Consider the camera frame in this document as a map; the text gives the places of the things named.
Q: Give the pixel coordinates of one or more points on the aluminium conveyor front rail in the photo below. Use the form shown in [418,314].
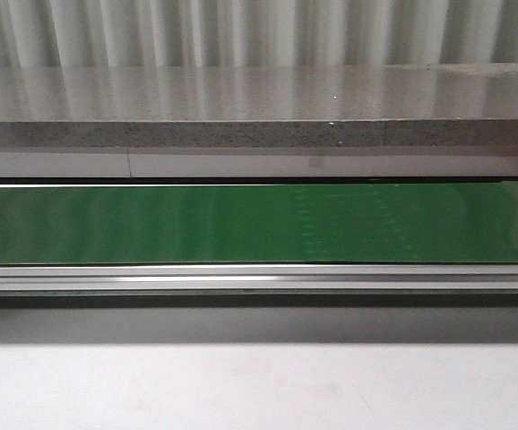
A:
[258,284]

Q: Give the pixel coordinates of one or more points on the grey stone counter slab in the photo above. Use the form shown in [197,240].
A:
[312,123]

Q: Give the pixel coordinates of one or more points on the green conveyor belt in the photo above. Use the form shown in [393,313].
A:
[334,223]

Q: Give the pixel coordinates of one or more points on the white pleated curtain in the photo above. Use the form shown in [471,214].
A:
[242,33]

